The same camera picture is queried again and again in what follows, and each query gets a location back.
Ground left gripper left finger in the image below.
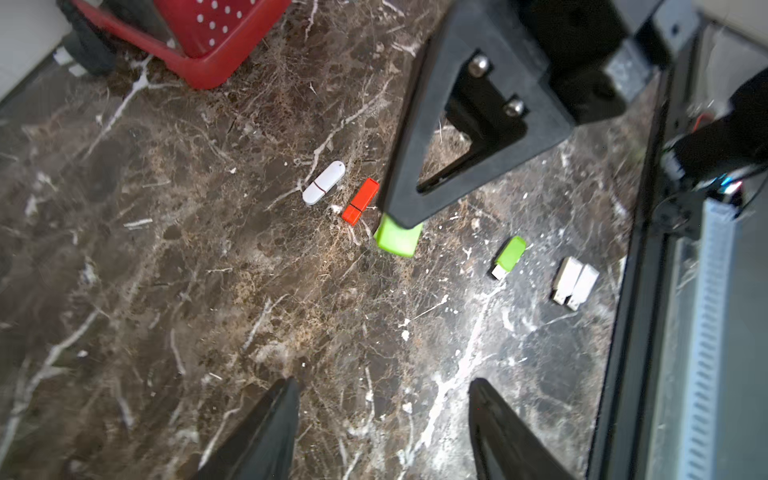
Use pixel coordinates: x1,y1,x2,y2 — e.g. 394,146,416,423
194,377,300,480

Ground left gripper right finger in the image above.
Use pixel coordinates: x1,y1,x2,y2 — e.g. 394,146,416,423
468,378,572,479

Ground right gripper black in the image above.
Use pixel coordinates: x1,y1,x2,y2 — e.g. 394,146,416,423
379,0,700,228

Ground green usb drive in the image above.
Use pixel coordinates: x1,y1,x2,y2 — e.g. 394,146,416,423
374,214,423,258
490,236,527,280

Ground white usb drive red end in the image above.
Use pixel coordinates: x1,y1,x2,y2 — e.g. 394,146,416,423
302,161,346,206

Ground red toaster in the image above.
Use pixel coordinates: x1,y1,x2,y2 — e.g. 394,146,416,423
54,0,291,90

